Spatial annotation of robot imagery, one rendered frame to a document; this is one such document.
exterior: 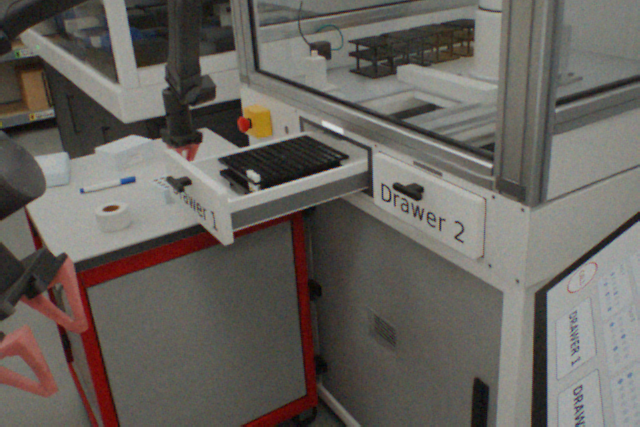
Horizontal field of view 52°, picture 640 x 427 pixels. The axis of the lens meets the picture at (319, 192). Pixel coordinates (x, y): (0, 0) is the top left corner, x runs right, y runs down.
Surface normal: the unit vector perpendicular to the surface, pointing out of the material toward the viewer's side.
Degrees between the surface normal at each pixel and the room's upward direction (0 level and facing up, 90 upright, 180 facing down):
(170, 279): 90
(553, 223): 90
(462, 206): 90
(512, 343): 90
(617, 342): 50
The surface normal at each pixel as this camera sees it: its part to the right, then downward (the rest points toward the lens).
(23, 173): 0.86, -0.48
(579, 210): 0.53, 0.32
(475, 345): -0.85, 0.27
